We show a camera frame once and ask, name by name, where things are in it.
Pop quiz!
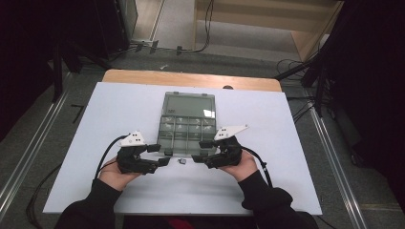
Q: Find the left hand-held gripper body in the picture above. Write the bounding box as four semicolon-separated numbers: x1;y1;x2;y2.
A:
116;130;151;175

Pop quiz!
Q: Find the wooden shelf unit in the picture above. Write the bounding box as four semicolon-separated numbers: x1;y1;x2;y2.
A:
193;0;346;62

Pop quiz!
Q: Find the bundle of black cables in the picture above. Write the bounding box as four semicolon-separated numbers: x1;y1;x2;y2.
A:
275;56;335;123

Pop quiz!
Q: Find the aluminium floor rail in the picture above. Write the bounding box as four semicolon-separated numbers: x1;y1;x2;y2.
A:
307;98;371;229
0;71;73;220

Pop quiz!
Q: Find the thin black floor cable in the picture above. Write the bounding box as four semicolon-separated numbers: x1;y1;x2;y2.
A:
27;163;63;229

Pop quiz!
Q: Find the person's right hand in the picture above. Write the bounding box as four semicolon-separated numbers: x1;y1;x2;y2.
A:
219;149;259;183

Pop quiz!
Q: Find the red object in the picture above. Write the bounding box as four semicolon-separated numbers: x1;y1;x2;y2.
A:
166;216;195;229

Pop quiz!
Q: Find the translucent grey plastic organizer box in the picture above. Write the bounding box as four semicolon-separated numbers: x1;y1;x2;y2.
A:
157;91;218;157

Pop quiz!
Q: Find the black metal stand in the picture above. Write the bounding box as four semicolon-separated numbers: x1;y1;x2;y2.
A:
273;53;332;118
52;41;113;103

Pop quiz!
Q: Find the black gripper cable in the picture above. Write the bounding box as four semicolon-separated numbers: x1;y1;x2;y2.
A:
242;146;275;189
95;135;129;179

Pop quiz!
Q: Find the white board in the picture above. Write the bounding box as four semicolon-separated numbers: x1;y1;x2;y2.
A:
42;81;323;217

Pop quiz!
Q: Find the person's left hand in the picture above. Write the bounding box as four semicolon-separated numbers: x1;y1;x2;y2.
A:
98;156;141;192

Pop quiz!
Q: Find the hanging black cable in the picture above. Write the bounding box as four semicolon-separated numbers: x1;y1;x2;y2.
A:
176;0;215;55

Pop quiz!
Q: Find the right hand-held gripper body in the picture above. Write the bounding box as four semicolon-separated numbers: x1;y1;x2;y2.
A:
205;124;250;170

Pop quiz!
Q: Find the dark cabinet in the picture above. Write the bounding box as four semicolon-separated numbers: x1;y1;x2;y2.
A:
95;0;139;61

